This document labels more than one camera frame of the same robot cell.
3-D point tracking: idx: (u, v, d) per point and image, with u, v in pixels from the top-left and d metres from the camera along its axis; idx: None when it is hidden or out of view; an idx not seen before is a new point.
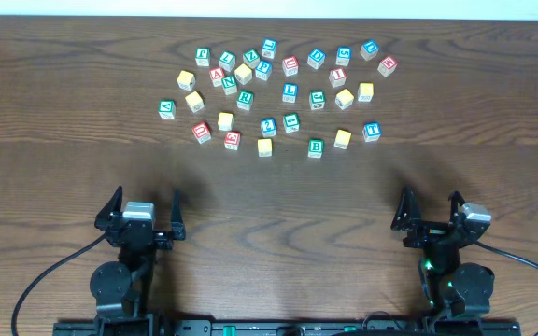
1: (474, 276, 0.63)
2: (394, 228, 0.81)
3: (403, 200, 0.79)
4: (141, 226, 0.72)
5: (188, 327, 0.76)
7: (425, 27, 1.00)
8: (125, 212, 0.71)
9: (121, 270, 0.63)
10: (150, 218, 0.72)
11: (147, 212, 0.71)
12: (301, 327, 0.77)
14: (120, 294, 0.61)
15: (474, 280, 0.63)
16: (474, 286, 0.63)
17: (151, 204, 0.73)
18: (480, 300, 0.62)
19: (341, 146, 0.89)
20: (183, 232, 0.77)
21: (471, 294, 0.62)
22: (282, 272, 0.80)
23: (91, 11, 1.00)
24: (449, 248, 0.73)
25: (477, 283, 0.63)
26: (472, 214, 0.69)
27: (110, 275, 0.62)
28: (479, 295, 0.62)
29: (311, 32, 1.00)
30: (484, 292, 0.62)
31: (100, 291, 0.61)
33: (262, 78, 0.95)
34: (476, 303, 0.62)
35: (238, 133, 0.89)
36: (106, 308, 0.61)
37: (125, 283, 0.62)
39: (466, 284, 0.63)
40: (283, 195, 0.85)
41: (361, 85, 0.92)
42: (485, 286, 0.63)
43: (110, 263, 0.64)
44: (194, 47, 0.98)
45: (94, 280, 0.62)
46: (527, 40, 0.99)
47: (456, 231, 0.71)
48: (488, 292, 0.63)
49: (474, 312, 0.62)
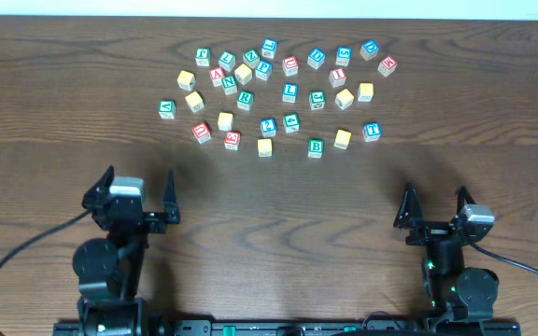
1: (477, 282, 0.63)
2: (397, 227, 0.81)
3: (404, 199, 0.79)
4: (130, 202, 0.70)
5: (188, 327, 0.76)
7: (426, 27, 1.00)
8: (111, 186, 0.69)
9: (107, 247, 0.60)
10: (138, 194, 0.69)
11: (134, 188, 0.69)
12: (301, 327, 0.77)
14: (106, 272, 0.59)
15: (478, 285, 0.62)
16: (477, 292, 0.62)
17: (142, 181, 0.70)
18: (483, 306, 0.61)
19: (341, 146, 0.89)
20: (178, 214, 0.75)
21: (474, 300, 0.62)
22: (282, 272, 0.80)
23: (92, 11, 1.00)
24: (452, 248, 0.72)
25: (481, 289, 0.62)
26: (474, 215, 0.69)
27: (95, 253, 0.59)
28: (483, 300, 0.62)
29: (312, 33, 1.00)
30: (488, 298, 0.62)
31: (83, 269, 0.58)
33: (262, 78, 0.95)
34: (480, 309, 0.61)
35: (238, 133, 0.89)
36: (90, 286, 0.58)
37: (111, 260, 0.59)
39: (469, 288, 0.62)
40: (284, 195, 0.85)
41: (361, 85, 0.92)
42: (488, 292, 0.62)
43: (95, 241, 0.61)
44: (194, 47, 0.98)
45: (77, 258, 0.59)
46: (526, 40, 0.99)
47: (457, 234, 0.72)
48: (493, 297, 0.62)
49: (477, 316, 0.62)
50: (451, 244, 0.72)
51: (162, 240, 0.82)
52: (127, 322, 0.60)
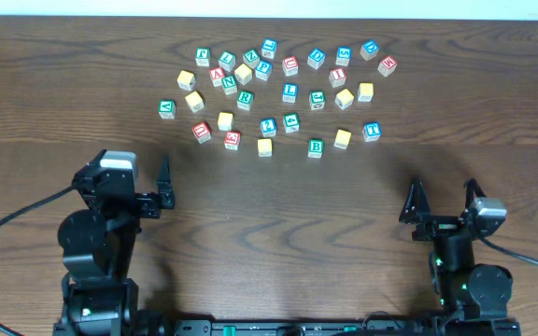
1: (489, 279, 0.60)
2: (402, 220, 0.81)
3: (411, 193, 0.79)
4: (120, 176, 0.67)
5: (188, 327, 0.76)
7: (426, 28, 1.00)
8: (102, 160, 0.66)
9: (95, 218, 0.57)
10: (130, 169, 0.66)
11: (126, 161, 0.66)
12: (301, 327, 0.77)
14: (93, 244, 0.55)
15: (490, 282, 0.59)
16: (489, 290, 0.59)
17: (134, 154, 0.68)
18: (496, 304, 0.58)
19: (341, 146, 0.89)
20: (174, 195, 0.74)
21: (487, 299, 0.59)
22: (282, 271, 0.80)
23: (92, 11, 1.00)
24: (461, 243, 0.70)
25: (493, 287, 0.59)
26: (485, 208, 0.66)
27: (83, 224, 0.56)
28: (495, 300, 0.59)
29: (312, 33, 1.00)
30: (501, 296, 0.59)
31: (68, 240, 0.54)
33: (262, 78, 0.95)
34: (492, 308, 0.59)
35: (238, 133, 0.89)
36: (75, 260, 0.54)
37: (99, 232, 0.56)
39: (481, 286, 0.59)
40: (284, 195, 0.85)
41: (361, 85, 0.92)
42: (501, 290, 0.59)
43: (83, 212, 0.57)
44: (194, 47, 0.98)
45: (63, 230, 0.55)
46: (526, 40, 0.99)
47: (466, 230, 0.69)
48: (507, 296, 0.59)
49: (490, 315, 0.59)
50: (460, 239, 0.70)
51: (162, 239, 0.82)
52: (114, 306, 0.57)
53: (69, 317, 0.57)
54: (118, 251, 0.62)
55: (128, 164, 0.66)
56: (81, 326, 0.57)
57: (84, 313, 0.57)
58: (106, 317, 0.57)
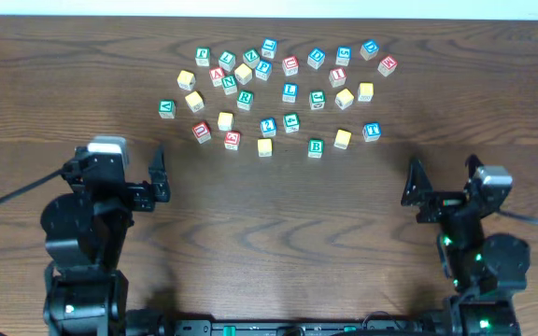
1: (505, 248, 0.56)
2: (404, 203, 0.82)
3: (411, 174, 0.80)
4: (109, 161, 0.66)
5: (188, 327, 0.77)
7: (426, 27, 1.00)
8: (90, 145, 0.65)
9: (81, 202, 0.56)
10: (119, 153, 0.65)
11: (114, 146, 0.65)
12: (301, 327, 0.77)
14: (78, 228, 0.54)
15: (506, 251, 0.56)
16: (507, 259, 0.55)
17: (124, 140, 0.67)
18: (516, 274, 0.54)
19: (341, 146, 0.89)
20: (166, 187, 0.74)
21: (504, 269, 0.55)
22: (282, 271, 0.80)
23: (92, 10, 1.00)
24: (469, 219, 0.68)
25: (511, 256, 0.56)
26: (490, 177, 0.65)
27: (67, 208, 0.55)
28: (514, 269, 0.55)
29: (312, 33, 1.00)
30: (519, 266, 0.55)
31: (52, 224, 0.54)
33: (262, 78, 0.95)
34: (513, 278, 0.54)
35: (238, 133, 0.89)
36: (58, 244, 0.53)
37: (85, 216, 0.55)
39: (497, 256, 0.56)
40: (284, 195, 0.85)
41: (361, 85, 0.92)
42: (518, 258, 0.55)
43: (68, 196, 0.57)
44: (194, 47, 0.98)
45: (48, 214, 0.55)
46: (526, 40, 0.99)
47: (473, 200, 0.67)
48: (525, 265, 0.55)
49: (510, 287, 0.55)
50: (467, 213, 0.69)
51: (162, 240, 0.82)
52: (99, 300, 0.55)
53: (50, 314, 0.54)
54: (105, 242, 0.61)
55: (117, 148, 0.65)
56: (65, 323, 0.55)
57: (67, 311, 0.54)
58: (91, 313, 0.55)
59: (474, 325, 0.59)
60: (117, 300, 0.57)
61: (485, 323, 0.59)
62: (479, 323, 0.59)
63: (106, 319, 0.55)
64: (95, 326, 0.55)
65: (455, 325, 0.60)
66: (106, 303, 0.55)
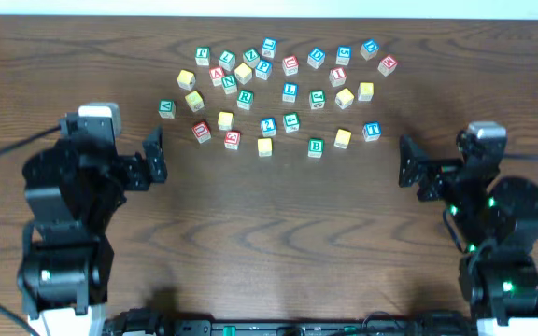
1: (519, 191, 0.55)
2: (403, 182, 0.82)
3: (404, 148, 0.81)
4: (99, 125, 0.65)
5: (188, 327, 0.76)
7: (426, 27, 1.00)
8: (79, 108, 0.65)
9: (68, 154, 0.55)
10: (109, 117, 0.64)
11: (104, 109, 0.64)
12: (301, 327, 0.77)
14: (63, 176, 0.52)
15: (522, 194, 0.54)
16: (522, 201, 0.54)
17: (115, 104, 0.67)
18: (533, 214, 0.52)
19: (341, 146, 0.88)
20: (161, 164, 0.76)
21: (519, 208, 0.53)
22: (282, 272, 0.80)
23: (92, 10, 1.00)
24: (469, 182, 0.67)
25: (526, 197, 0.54)
26: (483, 132, 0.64)
27: (52, 159, 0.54)
28: (531, 209, 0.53)
29: (312, 32, 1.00)
30: (536, 206, 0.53)
31: (35, 174, 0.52)
33: (262, 77, 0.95)
34: (530, 218, 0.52)
35: (238, 133, 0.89)
36: (39, 194, 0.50)
37: (70, 167, 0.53)
39: (511, 198, 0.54)
40: (284, 195, 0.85)
41: (361, 85, 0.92)
42: (534, 200, 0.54)
43: (54, 149, 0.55)
44: (194, 46, 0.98)
45: (31, 163, 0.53)
46: (526, 40, 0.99)
47: (469, 156, 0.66)
48: None
49: (530, 230, 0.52)
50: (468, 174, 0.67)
51: (162, 240, 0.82)
52: (80, 264, 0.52)
53: (25, 282, 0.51)
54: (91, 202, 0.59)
55: (106, 112, 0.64)
56: (41, 287, 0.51)
57: (43, 276, 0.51)
58: (69, 277, 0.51)
59: (497, 286, 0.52)
60: (99, 263, 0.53)
61: (508, 286, 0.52)
62: (502, 286, 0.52)
63: (88, 285, 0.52)
64: (75, 292, 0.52)
65: (475, 287, 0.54)
66: (88, 268, 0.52)
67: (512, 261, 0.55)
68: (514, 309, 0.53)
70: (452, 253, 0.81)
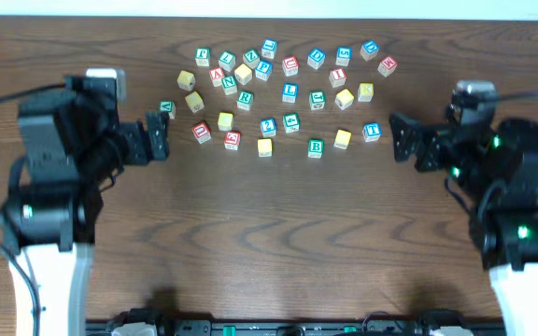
1: (523, 129, 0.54)
2: (399, 159, 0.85)
3: (397, 127, 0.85)
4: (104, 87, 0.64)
5: (188, 327, 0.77)
7: (426, 28, 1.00)
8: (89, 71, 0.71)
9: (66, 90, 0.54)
10: (117, 77, 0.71)
11: (110, 71, 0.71)
12: (301, 327, 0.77)
14: (58, 106, 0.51)
15: (527, 131, 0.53)
16: (526, 136, 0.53)
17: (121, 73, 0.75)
18: None
19: (341, 146, 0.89)
20: (162, 139, 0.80)
21: (525, 142, 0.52)
22: (282, 272, 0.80)
23: (92, 10, 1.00)
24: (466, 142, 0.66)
25: (530, 133, 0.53)
26: (471, 87, 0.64)
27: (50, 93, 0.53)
28: None
29: (312, 33, 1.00)
30: None
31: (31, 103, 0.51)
33: (262, 78, 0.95)
34: None
35: (238, 133, 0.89)
36: (31, 122, 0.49)
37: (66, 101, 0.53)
39: (516, 134, 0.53)
40: (284, 195, 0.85)
41: (361, 85, 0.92)
42: None
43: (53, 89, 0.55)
44: (194, 47, 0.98)
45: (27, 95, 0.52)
46: (526, 40, 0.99)
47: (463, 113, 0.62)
48: None
49: (536, 164, 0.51)
50: (464, 134, 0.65)
51: (161, 240, 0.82)
52: (64, 202, 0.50)
53: (7, 216, 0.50)
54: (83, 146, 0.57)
55: (114, 74, 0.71)
56: (24, 225, 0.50)
57: (23, 212, 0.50)
58: (53, 216, 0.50)
59: (512, 232, 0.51)
60: (85, 204, 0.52)
61: (523, 232, 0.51)
62: (518, 231, 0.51)
63: (73, 223, 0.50)
64: (58, 230, 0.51)
65: (488, 234, 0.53)
66: (72, 205, 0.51)
67: (525, 208, 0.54)
68: (529, 256, 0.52)
70: (451, 253, 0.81)
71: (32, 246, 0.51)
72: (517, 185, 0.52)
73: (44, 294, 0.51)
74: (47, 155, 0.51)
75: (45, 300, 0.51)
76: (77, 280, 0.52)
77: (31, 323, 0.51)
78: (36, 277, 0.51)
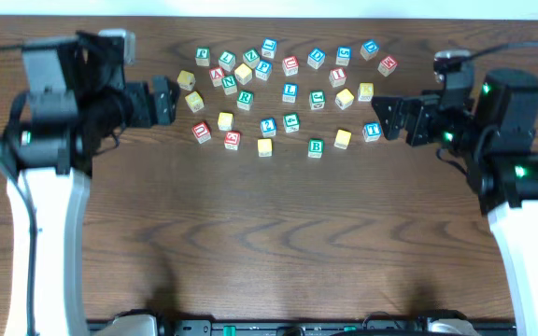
1: (509, 72, 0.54)
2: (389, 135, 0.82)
3: (378, 107, 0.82)
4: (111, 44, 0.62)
5: (188, 327, 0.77)
7: (426, 27, 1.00)
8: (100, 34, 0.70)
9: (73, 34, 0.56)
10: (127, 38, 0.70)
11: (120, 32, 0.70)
12: (301, 327, 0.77)
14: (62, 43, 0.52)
15: (514, 73, 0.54)
16: (513, 77, 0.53)
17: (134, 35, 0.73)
18: (527, 85, 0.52)
19: (341, 146, 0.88)
20: (168, 103, 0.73)
21: (513, 82, 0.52)
22: (282, 272, 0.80)
23: (91, 10, 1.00)
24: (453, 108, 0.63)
25: (516, 75, 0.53)
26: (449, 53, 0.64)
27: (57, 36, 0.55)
28: (525, 82, 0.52)
29: (312, 33, 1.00)
30: (529, 79, 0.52)
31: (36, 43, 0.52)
33: (262, 78, 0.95)
34: (526, 89, 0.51)
35: (238, 133, 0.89)
36: (35, 55, 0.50)
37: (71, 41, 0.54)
39: (505, 76, 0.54)
40: (284, 195, 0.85)
41: (361, 85, 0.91)
42: (525, 76, 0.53)
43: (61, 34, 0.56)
44: (194, 47, 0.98)
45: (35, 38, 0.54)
46: (526, 40, 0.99)
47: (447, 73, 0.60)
48: (533, 79, 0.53)
49: (525, 100, 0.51)
50: (457, 95, 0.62)
51: (161, 240, 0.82)
52: (63, 129, 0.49)
53: (7, 145, 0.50)
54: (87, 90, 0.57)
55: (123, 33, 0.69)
56: (23, 153, 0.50)
57: (21, 139, 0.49)
58: (50, 144, 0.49)
59: (509, 171, 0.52)
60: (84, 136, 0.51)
61: (520, 172, 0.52)
62: (516, 171, 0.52)
63: (71, 151, 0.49)
64: (56, 160, 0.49)
65: (485, 176, 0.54)
66: (71, 134, 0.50)
67: (518, 150, 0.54)
68: (530, 193, 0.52)
70: (451, 253, 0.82)
71: (31, 171, 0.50)
72: (510, 127, 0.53)
73: (40, 216, 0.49)
74: (48, 87, 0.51)
75: (42, 221, 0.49)
76: (73, 207, 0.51)
77: (23, 244, 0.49)
78: (34, 200, 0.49)
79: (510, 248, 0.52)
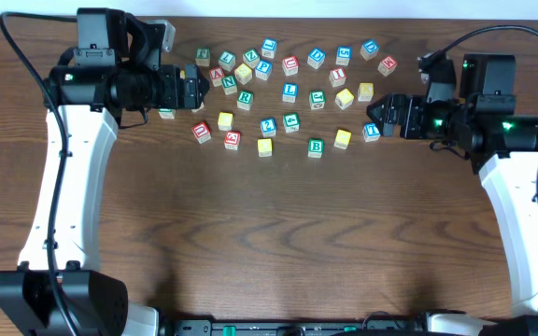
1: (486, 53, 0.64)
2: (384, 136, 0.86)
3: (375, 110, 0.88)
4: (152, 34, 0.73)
5: (188, 327, 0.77)
7: (426, 27, 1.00)
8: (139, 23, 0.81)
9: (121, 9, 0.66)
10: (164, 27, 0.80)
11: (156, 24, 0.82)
12: (301, 327, 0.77)
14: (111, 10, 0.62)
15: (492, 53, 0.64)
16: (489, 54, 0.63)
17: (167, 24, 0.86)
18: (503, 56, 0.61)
19: (341, 146, 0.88)
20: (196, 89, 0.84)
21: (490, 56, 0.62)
22: (282, 272, 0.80)
23: None
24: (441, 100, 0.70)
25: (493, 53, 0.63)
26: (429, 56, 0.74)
27: None
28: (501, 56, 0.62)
29: (312, 33, 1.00)
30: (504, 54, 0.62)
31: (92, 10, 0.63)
33: (262, 78, 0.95)
34: (502, 58, 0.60)
35: (238, 133, 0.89)
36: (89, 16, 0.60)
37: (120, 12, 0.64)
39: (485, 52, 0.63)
40: (284, 195, 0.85)
41: (361, 85, 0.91)
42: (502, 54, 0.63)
43: None
44: (194, 47, 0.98)
45: None
46: (526, 40, 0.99)
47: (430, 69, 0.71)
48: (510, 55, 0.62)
49: (504, 66, 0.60)
50: (445, 90, 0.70)
51: (162, 240, 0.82)
52: (100, 75, 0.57)
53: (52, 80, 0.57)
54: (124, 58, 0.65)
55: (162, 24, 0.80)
56: (64, 90, 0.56)
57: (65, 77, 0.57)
58: (90, 84, 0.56)
59: (496, 127, 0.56)
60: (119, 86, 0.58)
61: (508, 126, 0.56)
62: (502, 125, 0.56)
63: (104, 92, 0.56)
64: (92, 98, 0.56)
65: (475, 134, 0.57)
66: (107, 80, 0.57)
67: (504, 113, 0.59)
68: (516, 147, 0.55)
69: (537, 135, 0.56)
70: (451, 253, 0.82)
71: (68, 105, 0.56)
72: (489, 90, 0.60)
73: (72, 142, 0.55)
74: (93, 45, 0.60)
75: (74, 147, 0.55)
76: (100, 144, 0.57)
77: (54, 162, 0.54)
78: (67, 127, 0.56)
79: (504, 190, 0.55)
